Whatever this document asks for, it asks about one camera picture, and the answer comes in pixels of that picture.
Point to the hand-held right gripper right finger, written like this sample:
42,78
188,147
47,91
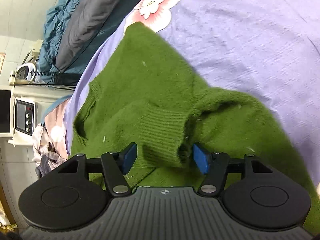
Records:
201,158

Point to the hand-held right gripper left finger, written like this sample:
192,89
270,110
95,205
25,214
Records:
128,158

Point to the green knit sweater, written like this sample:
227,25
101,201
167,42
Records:
150,90

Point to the pink patterned cloth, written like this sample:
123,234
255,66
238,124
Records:
56,130

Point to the dark grey garment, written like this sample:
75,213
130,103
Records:
46,167

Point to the white device with screen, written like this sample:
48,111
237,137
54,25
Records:
23,116

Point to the purple floral bed sheet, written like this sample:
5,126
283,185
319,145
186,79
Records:
250,42

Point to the blue and grey duvet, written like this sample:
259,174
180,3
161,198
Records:
80,30

